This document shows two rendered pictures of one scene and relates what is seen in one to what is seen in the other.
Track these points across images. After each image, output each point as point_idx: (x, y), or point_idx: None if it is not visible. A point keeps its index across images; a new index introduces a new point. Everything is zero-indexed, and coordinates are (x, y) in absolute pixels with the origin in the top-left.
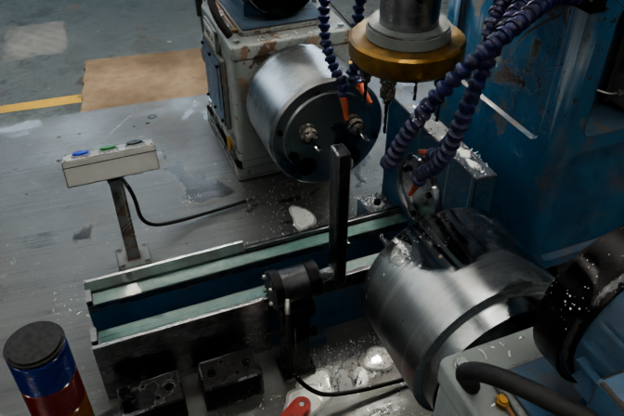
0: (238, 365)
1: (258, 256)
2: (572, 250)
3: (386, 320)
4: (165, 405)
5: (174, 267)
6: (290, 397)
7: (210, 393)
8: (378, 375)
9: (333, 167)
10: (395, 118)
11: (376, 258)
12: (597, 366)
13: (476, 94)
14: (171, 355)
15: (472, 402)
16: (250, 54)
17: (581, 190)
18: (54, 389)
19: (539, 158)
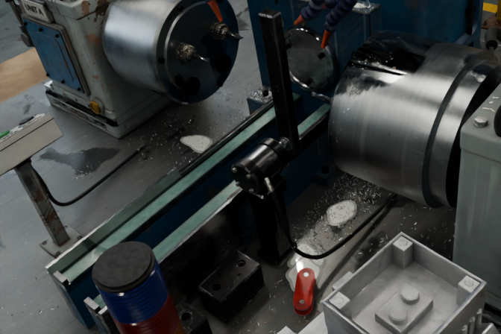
0: (235, 269)
1: (196, 174)
2: None
3: (370, 145)
4: (194, 332)
5: (126, 217)
6: (291, 276)
7: (226, 303)
8: (349, 225)
9: (268, 33)
10: (258, 7)
11: (333, 101)
12: None
13: None
14: (169, 291)
15: None
16: (91, 7)
17: (437, 1)
18: (161, 303)
19: None
